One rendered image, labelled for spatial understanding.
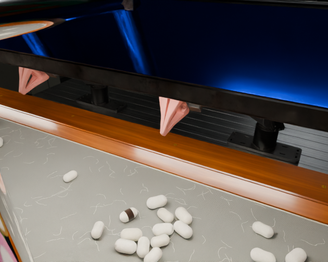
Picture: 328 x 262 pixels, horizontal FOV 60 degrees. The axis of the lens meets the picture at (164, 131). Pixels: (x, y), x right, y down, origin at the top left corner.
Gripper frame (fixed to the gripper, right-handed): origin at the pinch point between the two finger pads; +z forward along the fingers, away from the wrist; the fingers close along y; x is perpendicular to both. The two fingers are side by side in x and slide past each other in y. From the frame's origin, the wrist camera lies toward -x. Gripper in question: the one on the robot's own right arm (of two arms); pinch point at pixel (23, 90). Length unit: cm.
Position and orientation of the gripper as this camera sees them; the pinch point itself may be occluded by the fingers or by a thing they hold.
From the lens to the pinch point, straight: 79.9
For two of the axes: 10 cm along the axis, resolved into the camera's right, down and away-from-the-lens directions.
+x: 2.9, 3.6, 8.9
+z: -3.5, 9.0, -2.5
